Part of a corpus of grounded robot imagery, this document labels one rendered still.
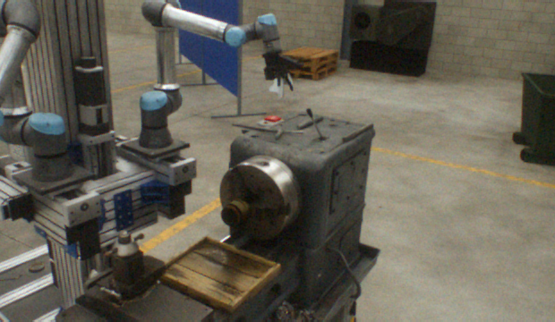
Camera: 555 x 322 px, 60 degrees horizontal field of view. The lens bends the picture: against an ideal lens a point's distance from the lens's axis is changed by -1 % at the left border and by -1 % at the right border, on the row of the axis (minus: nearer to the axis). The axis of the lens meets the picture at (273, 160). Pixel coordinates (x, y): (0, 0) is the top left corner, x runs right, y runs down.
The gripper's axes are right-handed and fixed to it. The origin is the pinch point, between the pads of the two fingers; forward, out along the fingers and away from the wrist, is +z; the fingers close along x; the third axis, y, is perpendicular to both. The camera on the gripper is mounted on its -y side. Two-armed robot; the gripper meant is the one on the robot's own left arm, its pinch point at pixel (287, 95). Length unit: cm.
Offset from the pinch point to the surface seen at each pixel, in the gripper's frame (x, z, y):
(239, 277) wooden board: 66, 50, 5
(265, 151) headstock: 25.8, 16.5, 4.0
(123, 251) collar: 100, 19, 19
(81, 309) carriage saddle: 105, 37, 39
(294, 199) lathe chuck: 40, 32, -11
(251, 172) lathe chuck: 43.4, 18.5, 2.4
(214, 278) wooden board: 70, 48, 13
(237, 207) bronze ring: 55, 27, 5
